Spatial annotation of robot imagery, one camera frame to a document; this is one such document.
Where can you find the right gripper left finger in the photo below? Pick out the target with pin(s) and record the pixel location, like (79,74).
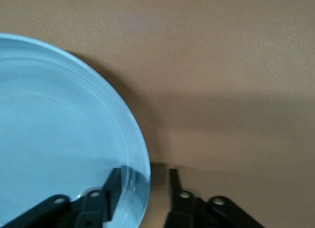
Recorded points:
(94,208)

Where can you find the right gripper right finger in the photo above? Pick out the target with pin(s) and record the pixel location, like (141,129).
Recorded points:
(180,208)

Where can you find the blue plate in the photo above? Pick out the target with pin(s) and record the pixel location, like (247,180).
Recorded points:
(49,114)

